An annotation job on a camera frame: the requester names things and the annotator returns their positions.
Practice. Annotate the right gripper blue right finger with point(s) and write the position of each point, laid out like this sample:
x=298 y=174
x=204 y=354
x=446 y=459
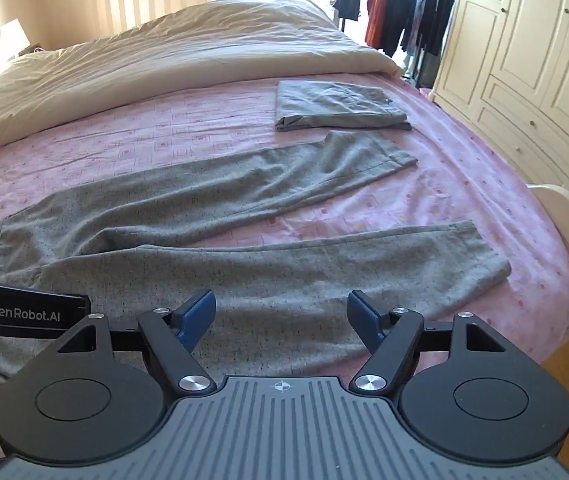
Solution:
x=392 y=339

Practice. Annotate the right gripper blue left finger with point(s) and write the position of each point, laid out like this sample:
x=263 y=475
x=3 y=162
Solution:
x=169 y=338

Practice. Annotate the grey speckled pants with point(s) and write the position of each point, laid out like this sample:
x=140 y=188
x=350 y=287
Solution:
x=136 y=242

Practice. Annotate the pink patterned bed sheet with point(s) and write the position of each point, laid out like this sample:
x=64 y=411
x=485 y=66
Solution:
x=457 y=177

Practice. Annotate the folded grey garment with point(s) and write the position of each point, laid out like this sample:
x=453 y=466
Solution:
x=304 y=104

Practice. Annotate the white bedside lamp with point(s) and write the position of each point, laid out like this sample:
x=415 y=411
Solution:
x=13 y=39

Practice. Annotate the beige duvet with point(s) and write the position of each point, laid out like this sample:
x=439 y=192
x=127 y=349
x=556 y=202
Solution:
x=200 y=46

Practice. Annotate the cream wardrobe with drawers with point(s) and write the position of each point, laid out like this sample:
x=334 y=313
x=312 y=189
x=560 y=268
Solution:
x=505 y=74

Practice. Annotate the hanging dark clothes rack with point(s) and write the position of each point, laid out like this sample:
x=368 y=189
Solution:
x=415 y=27

